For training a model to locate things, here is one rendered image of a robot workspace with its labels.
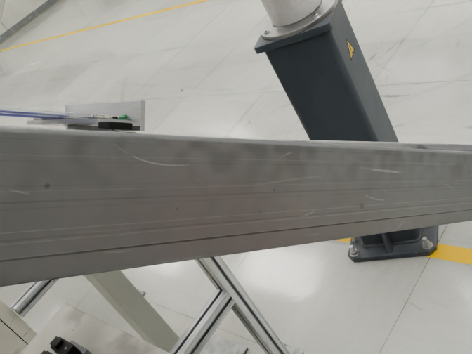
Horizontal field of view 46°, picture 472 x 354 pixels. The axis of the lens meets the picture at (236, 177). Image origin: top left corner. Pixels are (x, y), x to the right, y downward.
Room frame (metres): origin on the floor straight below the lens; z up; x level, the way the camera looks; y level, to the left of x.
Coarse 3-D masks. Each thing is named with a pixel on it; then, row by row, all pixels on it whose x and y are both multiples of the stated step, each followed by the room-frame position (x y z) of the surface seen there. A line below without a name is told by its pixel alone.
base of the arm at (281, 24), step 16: (272, 0) 1.19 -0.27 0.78; (288, 0) 1.17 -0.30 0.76; (304, 0) 1.17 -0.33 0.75; (320, 0) 1.20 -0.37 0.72; (336, 0) 1.17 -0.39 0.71; (272, 16) 1.21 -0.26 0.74; (288, 16) 1.17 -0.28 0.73; (304, 16) 1.16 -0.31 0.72; (320, 16) 1.13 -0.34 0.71; (272, 32) 1.20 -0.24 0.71; (288, 32) 1.15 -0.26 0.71
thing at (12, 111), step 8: (0, 112) 1.07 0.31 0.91; (8, 112) 1.08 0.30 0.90; (16, 112) 1.09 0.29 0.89; (24, 112) 1.09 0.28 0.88; (32, 112) 1.10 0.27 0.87; (40, 112) 1.11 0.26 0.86; (48, 112) 1.12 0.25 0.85; (56, 112) 1.12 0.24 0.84; (64, 112) 1.13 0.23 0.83; (72, 112) 1.14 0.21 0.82
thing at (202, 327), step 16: (208, 304) 0.99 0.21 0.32; (224, 304) 0.98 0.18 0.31; (192, 320) 0.97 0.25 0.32; (208, 320) 0.95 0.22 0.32; (192, 336) 0.93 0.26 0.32; (208, 336) 0.94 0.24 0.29; (48, 352) 0.66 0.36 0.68; (64, 352) 0.64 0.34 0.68; (80, 352) 0.65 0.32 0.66; (176, 352) 0.92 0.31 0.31; (192, 352) 0.91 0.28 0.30
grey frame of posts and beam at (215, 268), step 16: (208, 272) 1.01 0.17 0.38; (224, 272) 1.01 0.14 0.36; (224, 288) 0.99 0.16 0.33; (240, 288) 1.01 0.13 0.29; (240, 304) 1.00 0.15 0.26; (240, 320) 1.02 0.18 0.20; (256, 320) 1.01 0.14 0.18; (256, 336) 1.01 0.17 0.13; (272, 336) 1.01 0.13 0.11; (272, 352) 0.99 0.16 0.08; (288, 352) 1.01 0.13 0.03
